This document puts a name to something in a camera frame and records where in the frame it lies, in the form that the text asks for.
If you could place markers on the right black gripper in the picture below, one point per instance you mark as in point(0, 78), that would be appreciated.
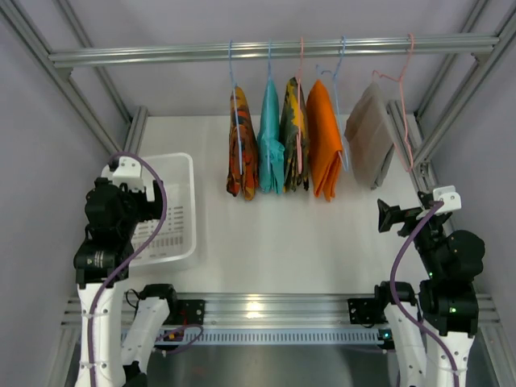
point(405, 218)

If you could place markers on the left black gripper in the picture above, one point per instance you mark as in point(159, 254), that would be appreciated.
point(149, 197)

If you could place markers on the orange camouflage trousers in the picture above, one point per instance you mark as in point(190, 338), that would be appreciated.
point(248, 184)

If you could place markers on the teal trousers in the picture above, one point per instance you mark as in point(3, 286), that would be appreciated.
point(271, 150)

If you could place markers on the blue wire hanger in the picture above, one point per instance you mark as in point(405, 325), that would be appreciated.
point(236, 113)
point(269, 64)
point(344, 157)

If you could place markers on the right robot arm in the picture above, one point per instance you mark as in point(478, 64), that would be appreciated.
point(433, 328)

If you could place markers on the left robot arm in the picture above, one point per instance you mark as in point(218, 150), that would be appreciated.
point(108, 357)

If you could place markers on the beige trousers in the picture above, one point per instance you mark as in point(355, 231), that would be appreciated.
point(368, 134)

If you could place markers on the green yellow camouflage trousers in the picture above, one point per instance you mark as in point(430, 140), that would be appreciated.
point(288, 137)

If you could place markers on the white plastic basket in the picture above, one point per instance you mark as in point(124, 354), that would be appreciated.
point(174, 247)

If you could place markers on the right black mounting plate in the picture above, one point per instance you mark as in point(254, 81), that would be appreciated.
point(367, 312)

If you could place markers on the black mounting plate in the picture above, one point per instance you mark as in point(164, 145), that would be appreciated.
point(186, 312)
point(367, 312)

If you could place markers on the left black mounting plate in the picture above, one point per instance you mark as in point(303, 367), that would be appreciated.
point(186, 312)

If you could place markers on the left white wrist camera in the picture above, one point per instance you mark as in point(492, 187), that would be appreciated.
point(126, 173)

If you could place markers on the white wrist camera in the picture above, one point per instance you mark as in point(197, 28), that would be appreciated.
point(441, 200)
point(126, 173)

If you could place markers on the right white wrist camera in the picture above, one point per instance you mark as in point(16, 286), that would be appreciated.
point(441, 200)

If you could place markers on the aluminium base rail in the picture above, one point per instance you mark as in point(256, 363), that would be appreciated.
point(270, 311)

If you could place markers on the white slotted cable duct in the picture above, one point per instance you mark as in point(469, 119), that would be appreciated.
point(287, 336)

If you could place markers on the pink wire hanger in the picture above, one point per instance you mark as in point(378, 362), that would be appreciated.
point(298, 77)
point(407, 165)

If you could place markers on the aluminium hanging rail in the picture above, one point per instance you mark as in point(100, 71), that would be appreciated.
point(432, 44)

